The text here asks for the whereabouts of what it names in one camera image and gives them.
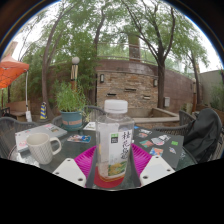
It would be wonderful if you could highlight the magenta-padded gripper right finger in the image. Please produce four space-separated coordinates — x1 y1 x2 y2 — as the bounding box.
129 143 176 189

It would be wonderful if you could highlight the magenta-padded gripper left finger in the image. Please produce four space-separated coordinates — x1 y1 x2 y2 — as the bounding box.
52 145 98 190

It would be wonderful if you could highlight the clear white-capped drink bottle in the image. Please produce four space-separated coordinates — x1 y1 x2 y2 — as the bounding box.
95 99 135 183

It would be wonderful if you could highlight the colourful printed card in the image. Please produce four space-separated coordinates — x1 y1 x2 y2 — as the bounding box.
66 134 92 144

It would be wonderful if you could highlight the white ribbed mug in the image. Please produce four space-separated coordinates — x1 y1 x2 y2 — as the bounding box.
25 132 63 165

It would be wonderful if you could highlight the white printed paper sheet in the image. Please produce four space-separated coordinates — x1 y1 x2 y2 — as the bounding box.
83 121 98 132

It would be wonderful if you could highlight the silver laptop with stickers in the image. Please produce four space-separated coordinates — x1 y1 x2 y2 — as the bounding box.
14 123 68 153

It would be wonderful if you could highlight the black jacket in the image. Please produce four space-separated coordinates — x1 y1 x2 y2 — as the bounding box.
183 108 223 164

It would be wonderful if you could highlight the blue yellow striped cone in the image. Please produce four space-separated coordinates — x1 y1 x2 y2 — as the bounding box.
39 101 48 120

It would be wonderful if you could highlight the green plant in teal pot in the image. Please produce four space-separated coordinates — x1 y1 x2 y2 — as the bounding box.
54 81 87 132

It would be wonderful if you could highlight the dark-trunk tree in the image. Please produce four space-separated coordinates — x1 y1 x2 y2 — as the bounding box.
119 0 201 109

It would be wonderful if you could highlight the leaning grey-trunk tree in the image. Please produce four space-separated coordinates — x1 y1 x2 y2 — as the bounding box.
38 0 114 119

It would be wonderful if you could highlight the orange patio umbrella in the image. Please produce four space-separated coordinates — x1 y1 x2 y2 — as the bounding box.
0 41 33 123

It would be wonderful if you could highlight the striped globe lamp post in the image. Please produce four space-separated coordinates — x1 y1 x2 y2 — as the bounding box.
69 56 81 93

